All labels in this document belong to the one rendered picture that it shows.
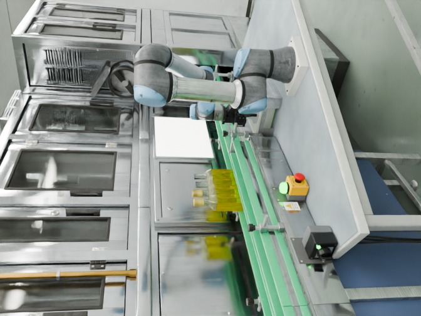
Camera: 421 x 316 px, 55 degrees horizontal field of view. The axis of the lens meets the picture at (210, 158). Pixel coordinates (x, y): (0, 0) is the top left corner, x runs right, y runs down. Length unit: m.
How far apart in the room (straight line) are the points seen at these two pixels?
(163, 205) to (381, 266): 0.95
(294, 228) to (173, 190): 0.70
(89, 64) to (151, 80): 1.23
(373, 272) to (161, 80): 0.98
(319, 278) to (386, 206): 0.55
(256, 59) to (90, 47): 1.26
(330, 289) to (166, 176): 1.03
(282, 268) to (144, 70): 0.83
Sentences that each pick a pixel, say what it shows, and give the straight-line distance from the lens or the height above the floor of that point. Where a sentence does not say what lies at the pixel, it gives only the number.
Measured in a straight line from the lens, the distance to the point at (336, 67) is 2.95.
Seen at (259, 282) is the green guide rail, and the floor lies 0.95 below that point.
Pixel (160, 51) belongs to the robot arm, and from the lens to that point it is 1.55.
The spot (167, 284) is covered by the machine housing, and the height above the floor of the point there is 1.27.
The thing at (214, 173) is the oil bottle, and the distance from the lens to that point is 1.86.
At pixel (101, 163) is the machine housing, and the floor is 1.59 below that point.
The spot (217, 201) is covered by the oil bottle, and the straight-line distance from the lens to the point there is 1.72.
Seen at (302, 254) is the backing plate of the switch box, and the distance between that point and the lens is 1.43.
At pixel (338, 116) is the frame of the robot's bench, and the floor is 0.67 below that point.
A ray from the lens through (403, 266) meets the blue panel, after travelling 1.60.
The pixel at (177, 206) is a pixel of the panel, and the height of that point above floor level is 1.21.
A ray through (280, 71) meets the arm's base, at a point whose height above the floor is 0.84.
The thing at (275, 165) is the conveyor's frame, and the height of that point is 0.81.
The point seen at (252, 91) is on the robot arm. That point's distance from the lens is 1.62.
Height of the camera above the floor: 1.40
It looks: 10 degrees down
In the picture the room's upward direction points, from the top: 89 degrees counter-clockwise
